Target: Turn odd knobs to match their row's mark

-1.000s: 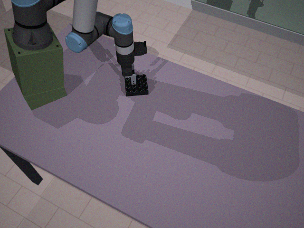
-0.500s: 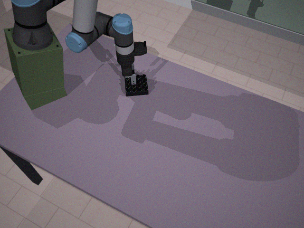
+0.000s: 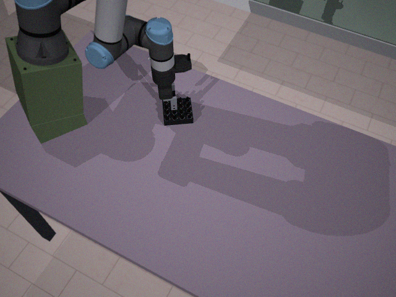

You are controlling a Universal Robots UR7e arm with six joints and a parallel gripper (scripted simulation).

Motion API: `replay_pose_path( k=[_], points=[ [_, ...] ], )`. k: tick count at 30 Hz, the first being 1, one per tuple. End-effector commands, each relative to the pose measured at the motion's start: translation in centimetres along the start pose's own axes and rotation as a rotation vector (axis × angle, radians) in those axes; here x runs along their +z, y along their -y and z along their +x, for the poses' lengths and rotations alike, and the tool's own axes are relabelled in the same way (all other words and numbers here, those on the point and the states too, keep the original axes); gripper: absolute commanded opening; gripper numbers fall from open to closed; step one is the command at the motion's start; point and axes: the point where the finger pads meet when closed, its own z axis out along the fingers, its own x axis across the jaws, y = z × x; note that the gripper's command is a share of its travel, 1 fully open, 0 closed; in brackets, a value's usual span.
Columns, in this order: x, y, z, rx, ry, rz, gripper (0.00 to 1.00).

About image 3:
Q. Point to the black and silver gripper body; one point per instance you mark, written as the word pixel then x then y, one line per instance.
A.
pixel 163 74

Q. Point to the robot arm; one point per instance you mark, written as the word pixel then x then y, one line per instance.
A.
pixel 42 42

